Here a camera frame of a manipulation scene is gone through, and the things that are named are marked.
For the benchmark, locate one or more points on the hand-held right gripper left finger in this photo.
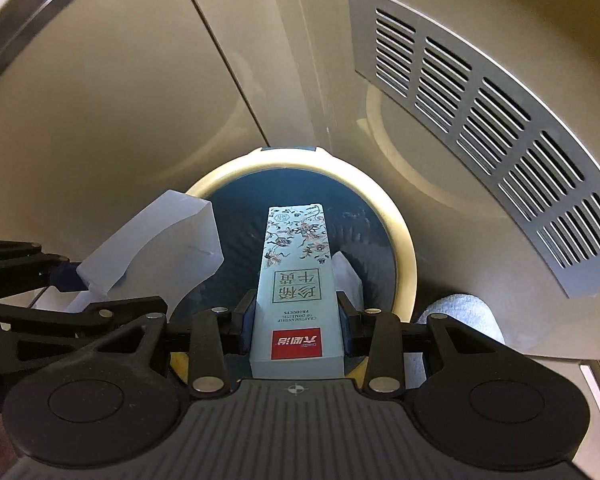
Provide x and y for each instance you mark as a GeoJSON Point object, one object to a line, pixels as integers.
{"type": "Point", "coordinates": [249, 327]}

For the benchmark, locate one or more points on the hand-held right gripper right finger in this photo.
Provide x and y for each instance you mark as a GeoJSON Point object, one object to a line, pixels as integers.
{"type": "Point", "coordinates": [346, 327]}

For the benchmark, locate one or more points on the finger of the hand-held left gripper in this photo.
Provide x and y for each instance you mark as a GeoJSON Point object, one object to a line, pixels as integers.
{"type": "Point", "coordinates": [62, 277]}
{"type": "Point", "coordinates": [130, 310]}

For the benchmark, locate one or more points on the light blue patterned box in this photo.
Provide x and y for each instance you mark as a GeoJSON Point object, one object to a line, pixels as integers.
{"type": "Point", "coordinates": [297, 285]}

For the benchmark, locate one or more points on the white paper towel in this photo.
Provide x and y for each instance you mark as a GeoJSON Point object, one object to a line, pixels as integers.
{"type": "Point", "coordinates": [155, 240]}

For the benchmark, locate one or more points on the cream round trash bin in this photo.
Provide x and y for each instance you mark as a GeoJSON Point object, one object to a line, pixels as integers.
{"type": "Point", "coordinates": [395, 240]}

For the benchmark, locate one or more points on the white textured cloth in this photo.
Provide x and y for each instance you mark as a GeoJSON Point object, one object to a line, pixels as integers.
{"type": "Point", "coordinates": [460, 315]}

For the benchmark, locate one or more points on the beige plain cabinet door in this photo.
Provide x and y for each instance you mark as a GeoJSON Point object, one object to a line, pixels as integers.
{"type": "Point", "coordinates": [105, 125]}

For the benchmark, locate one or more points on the beige vented cabinet door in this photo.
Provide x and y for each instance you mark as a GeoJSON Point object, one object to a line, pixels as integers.
{"type": "Point", "coordinates": [305, 60]}

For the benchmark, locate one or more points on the grey vent grille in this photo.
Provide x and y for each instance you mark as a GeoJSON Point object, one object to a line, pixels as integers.
{"type": "Point", "coordinates": [365, 30]}

